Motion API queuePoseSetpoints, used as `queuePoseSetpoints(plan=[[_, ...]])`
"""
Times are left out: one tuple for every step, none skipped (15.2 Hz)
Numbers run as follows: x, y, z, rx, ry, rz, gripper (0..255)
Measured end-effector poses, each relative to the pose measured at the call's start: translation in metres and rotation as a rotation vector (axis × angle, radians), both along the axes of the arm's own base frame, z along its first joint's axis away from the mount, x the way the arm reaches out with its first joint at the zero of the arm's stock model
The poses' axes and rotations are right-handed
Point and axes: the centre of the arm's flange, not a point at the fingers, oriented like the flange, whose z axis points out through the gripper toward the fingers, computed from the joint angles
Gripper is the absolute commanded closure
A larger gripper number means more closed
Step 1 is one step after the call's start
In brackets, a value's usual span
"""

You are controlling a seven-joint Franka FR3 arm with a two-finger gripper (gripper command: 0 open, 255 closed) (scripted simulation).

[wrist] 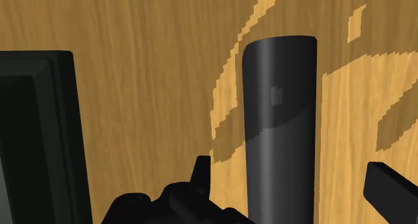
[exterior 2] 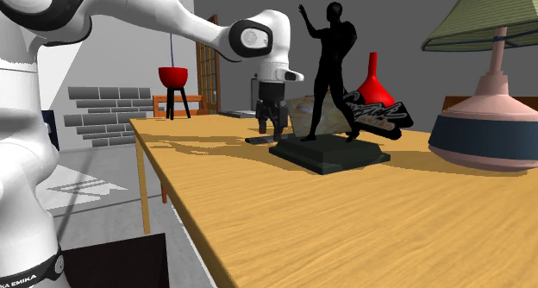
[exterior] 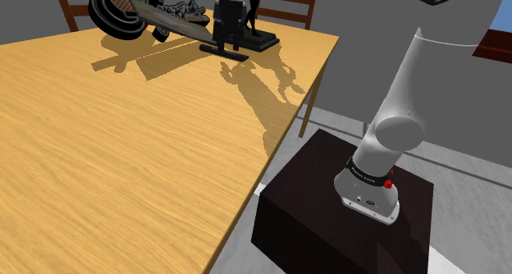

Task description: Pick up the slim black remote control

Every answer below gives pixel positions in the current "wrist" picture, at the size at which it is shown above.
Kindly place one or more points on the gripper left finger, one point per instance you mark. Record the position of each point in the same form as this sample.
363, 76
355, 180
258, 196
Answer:
196, 197

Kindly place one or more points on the dark grey flat remote control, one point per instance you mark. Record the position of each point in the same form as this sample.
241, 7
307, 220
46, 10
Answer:
281, 135

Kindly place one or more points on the black framed screen device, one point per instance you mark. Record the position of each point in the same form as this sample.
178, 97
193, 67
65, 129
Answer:
36, 141

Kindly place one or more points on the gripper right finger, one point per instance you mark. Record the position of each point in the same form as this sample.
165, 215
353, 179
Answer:
392, 194

